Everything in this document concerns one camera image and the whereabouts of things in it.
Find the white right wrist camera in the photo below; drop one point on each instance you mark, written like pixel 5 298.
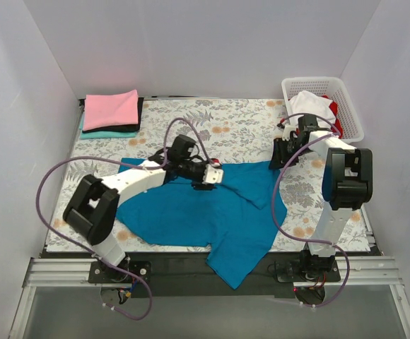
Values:
pixel 289 132

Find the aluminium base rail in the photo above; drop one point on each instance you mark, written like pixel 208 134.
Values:
pixel 68 297

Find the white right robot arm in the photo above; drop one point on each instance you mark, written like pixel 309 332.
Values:
pixel 347 181

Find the folded pink t shirt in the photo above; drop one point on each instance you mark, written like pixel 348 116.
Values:
pixel 111 110

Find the folded teal t shirt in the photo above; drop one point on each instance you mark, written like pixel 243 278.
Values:
pixel 104 134

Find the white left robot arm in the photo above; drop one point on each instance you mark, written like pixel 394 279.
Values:
pixel 92 209

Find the red t shirt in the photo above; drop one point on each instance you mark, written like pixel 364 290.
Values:
pixel 333 106

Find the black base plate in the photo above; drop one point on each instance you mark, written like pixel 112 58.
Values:
pixel 187 274

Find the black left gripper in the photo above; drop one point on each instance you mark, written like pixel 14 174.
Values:
pixel 201 180

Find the white plastic basket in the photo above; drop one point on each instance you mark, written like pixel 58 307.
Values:
pixel 335 89

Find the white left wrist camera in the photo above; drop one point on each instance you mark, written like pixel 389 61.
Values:
pixel 212 174

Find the white t shirt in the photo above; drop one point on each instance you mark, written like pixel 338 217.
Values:
pixel 307 102

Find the blue t shirt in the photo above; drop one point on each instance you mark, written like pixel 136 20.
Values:
pixel 237 219

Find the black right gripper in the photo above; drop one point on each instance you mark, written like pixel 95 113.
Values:
pixel 283 152

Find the floral patterned table cloth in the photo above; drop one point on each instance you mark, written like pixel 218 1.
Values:
pixel 234 131

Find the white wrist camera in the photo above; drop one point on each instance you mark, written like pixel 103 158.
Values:
pixel 212 174
pixel 289 132

